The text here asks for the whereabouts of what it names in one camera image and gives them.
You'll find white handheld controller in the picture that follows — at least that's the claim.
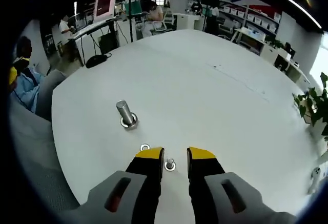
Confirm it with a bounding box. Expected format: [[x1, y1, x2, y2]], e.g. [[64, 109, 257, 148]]
[[309, 167, 321, 194]]

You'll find person's head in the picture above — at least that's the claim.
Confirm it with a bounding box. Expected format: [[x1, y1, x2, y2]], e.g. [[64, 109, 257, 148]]
[[15, 36, 33, 59]]

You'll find row of white storage bins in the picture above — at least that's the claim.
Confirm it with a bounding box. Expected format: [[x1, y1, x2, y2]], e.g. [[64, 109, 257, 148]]
[[222, 6, 277, 34]]

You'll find thin threaded metal stud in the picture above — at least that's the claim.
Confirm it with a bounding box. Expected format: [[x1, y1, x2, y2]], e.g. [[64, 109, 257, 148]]
[[163, 158, 177, 172]]

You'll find grey mesh office chair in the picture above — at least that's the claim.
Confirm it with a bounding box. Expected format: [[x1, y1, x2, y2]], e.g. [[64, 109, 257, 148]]
[[10, 69, 80, 212]]

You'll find white storage shelf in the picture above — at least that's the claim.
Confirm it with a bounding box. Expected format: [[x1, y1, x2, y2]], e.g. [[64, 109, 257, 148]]
[[219, 0, 281, 35]]

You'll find thick threaded metal stud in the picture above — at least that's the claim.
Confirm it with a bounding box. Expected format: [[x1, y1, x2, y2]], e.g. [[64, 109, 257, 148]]
[[116, 100, 139, 130]]

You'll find black upright pole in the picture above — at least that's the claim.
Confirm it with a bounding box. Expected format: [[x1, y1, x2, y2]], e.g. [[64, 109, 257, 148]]
[[127, 0, 136, 43]]

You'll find black laptop stand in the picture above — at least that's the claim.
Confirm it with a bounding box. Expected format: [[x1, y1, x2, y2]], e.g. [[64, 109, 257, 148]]
[[76, 21, 121, 66]]

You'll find person's torso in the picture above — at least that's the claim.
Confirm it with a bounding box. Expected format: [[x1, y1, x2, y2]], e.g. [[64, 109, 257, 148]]
[[14, 66, 47, 113]]

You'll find green board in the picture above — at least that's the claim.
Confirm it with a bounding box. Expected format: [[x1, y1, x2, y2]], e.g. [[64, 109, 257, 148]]
[[122, 0, 143, 16]]

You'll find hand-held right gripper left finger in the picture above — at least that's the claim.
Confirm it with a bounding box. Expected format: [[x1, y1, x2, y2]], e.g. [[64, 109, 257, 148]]
[[60, 146, 166, 224]]

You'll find green potted plant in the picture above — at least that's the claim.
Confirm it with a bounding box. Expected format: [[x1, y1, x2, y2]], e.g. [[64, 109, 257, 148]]
[[293, 72, 328, 142]]

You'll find white open laptop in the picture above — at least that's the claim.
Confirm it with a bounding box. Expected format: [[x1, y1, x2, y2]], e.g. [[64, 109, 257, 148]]
[[73, 0, 120, 40]]

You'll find black computer mouse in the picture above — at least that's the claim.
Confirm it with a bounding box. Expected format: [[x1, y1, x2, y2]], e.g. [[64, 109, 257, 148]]
[[86, 54, 107, 69]]

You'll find small leafy desk plant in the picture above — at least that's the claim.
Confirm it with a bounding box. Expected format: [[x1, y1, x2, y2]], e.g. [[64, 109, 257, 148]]
[[265, 35, 284, 49]]

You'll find white office desk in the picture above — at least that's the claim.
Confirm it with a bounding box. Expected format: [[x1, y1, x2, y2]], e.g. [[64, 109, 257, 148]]
[[232, 28, 311, 84]]

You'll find white office chair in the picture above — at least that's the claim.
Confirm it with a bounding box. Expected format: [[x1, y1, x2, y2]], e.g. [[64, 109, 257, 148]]
[[151, 11, 177, 32]]

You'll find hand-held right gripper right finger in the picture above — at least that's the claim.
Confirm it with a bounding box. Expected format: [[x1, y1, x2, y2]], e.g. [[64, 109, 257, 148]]
[[186, 146, 297, 224]]

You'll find white cabinet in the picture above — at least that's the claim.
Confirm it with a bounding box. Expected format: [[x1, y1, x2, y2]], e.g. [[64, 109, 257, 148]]
[[176, 12, 203, 31]]

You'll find large ring washer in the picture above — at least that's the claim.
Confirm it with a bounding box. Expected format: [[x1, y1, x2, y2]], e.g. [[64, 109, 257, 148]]
[[120, 113, 139, 130]]

